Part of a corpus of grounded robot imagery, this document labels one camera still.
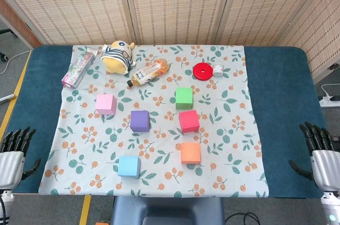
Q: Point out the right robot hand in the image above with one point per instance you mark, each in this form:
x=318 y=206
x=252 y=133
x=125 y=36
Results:
x=326 y=166

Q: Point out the bamboo folding screen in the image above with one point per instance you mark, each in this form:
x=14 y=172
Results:
x=172 y=4

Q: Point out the yellow plush toy striped shirt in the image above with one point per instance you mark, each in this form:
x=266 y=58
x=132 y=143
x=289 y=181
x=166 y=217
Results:
x=117 y=60

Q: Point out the small orange object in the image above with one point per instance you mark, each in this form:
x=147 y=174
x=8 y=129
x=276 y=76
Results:
x=102 y=223

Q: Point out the floral print tablecloth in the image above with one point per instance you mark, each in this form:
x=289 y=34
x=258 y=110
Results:
x=159 y=156

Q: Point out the silver metal bar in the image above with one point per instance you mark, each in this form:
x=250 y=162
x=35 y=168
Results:
x=6 y=98

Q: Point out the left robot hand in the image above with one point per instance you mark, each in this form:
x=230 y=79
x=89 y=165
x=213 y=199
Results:
x=10 y=166

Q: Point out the crimson foam cube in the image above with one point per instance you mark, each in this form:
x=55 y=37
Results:
x=188 y=121

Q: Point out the purple foam cube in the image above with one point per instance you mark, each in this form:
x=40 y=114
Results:
x=139 y=121

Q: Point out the white power strip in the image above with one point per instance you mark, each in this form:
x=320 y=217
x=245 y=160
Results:
x=330 y=101

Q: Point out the teal felt table cover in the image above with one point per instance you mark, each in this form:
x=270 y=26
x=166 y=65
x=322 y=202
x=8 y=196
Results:
x=40 y=89

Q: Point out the black office chair base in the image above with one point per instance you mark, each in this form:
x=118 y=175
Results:
x=8 y=32

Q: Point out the small white jar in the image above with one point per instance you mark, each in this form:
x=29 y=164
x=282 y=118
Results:
x=218 y=70

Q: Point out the yellow floor tape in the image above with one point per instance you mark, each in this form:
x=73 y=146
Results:
x=85 y=209
x=16 y=92

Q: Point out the light blue foam cube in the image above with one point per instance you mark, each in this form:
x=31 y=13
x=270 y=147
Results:
x=128 y=166

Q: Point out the red disc with hole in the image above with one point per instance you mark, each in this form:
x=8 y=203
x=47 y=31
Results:
x=199 y=72

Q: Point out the floral tissue pack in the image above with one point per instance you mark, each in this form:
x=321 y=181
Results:
x=78 y=69

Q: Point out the orange foam cube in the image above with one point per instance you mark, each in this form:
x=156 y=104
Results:
x=190 y=153

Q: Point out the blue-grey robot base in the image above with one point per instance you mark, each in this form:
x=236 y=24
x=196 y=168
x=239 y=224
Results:
x=164 y=210

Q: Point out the orange drink plastic bottle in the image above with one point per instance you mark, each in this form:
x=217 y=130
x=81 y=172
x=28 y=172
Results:
x=148 y=73

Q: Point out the pink foam cube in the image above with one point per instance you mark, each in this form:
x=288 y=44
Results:
x=105 y=104

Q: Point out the small black box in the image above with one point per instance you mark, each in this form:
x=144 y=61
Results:
x=336 y=138

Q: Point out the green foam cube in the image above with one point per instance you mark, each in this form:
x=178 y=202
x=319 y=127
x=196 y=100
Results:
x=183 y=97

